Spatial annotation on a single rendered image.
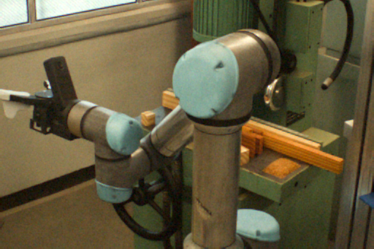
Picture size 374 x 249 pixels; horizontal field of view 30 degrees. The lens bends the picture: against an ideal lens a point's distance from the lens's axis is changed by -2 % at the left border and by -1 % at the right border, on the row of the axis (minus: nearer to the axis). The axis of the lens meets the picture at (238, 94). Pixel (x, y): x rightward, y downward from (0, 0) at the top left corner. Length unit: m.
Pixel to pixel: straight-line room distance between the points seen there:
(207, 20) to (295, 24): 0.29
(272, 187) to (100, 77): 1.78
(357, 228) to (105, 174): 0.51
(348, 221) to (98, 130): 0.53
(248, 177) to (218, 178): 0.72
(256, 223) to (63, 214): 2.11
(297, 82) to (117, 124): 0.89
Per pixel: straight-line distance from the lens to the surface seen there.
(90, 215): 3.44
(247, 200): 2.02
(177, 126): 1.42
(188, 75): 1.14
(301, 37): 2.11
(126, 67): 3.59
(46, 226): 3.38
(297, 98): 2.15
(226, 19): 1.97
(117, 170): 1.42
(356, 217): 1.36
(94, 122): 1.40
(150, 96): 3.75
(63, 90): 1.50
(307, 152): 1.99
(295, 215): 2.32
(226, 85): 1.11
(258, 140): 2.01
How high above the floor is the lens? 1.82
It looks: 22 degrees down
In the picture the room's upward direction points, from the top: 3 degrees clockwise
